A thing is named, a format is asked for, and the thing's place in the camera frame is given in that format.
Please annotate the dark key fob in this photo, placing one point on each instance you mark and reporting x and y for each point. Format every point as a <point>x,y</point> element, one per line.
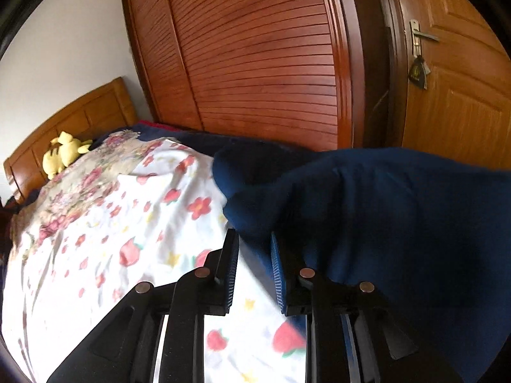
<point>418,72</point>

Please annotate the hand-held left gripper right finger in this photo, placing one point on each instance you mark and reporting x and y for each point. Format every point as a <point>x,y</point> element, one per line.
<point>277,271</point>

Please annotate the wooden bed with strawberry sheet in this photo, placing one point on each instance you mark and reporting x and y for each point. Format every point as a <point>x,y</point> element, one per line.
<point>99,247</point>

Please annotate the wooden bed headboard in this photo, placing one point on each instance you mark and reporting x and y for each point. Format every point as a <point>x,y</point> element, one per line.
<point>92,115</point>

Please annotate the blue suit jacket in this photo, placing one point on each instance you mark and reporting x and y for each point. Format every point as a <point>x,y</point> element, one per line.
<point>379,215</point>

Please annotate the yellow plush toy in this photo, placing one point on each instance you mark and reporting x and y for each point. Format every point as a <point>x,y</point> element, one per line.
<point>62,153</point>

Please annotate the floral blanket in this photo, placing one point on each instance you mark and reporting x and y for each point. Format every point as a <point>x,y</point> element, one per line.
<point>80,183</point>

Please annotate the wooden door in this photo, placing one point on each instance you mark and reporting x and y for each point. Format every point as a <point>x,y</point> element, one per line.
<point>459,87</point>

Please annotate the wooden slatted wardrobe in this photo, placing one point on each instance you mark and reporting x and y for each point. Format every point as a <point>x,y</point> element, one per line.
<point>259,56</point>

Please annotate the navy blue bed cover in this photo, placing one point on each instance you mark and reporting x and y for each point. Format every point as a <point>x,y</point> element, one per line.
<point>191,139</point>

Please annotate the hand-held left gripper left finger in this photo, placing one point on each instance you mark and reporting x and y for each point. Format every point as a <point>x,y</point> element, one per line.
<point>232,279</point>

